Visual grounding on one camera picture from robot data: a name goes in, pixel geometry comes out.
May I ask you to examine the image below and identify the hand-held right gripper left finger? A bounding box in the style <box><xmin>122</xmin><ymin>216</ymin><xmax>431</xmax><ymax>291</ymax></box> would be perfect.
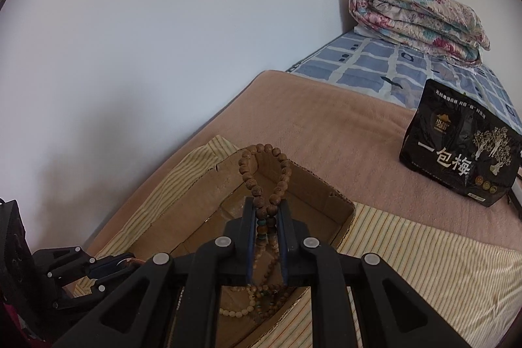
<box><xmin>87</xmin><ymin>198</ymin><xmax>257</xmax><ymax>348</ymax></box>

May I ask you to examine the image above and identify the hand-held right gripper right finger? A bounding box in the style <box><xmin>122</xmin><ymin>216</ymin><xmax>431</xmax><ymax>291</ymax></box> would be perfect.
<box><xmin>277</xmin><ymin>205</ymin><xmax>435</xmax><ymax>348</ymax></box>

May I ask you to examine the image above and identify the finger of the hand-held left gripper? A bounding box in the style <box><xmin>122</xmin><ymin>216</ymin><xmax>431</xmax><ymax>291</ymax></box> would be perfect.
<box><xmin>33</xmin><ymin>246</ymin><xmax>135</xmax><ymax>279</ymax></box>
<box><xmin>53</xmin><ymin>266</ymin><xmax>141</xmax><ymax>310</ymax></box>

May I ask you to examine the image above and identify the cardboard box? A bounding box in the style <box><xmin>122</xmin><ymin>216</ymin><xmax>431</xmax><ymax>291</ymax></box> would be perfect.
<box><xmin>126</xmin><ymin>154</ymin><xmax>355</xmax><ymax>348</ymax></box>

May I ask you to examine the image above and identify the wooden bead necklace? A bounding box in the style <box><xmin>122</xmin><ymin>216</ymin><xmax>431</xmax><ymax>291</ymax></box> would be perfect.
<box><xmin>238</xmin><ymin>143</ymin><xmax>295</xmax><ymax>322</ymax></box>

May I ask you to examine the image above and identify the pearl necklace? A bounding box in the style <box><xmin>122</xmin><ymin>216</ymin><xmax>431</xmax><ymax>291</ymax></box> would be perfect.
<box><xmin>219</xmin><ymin>285</ymin><xmax>262</xmax><ymax>318</ymax></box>

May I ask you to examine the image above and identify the yellow striped sheet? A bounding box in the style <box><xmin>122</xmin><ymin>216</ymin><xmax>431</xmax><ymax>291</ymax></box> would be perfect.
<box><xmin>71</xmin><ymin>135</ymin><xmax>522</xmax><ymax>348</ymax></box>

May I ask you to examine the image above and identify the brown blanket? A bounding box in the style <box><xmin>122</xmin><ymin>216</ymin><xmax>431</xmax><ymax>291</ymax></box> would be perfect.
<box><xmin>84</xmin><ymin>69</ymin><xmax>522</xmax><ymax>251</ymax></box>

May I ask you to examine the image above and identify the black snack bag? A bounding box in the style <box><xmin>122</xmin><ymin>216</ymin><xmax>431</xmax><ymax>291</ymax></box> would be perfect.
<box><xmin>399</xmin><ymin>79</ymin><xmax>522</xmax><ymax>208</ymax></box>

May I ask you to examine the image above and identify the blue checked bed sheet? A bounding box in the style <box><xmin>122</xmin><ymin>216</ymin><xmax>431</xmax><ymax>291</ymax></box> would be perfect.
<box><xmin>285</xmin><ymin>31</ymin><xmax>522</xmax><ymax>129</ymax></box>

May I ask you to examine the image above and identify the folded floral quilt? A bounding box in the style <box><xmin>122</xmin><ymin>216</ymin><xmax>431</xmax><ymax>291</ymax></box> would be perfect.
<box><xmin>348</xmin><ymin>0</ymin><xmax>491</xmax><ymax>67</ymax></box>

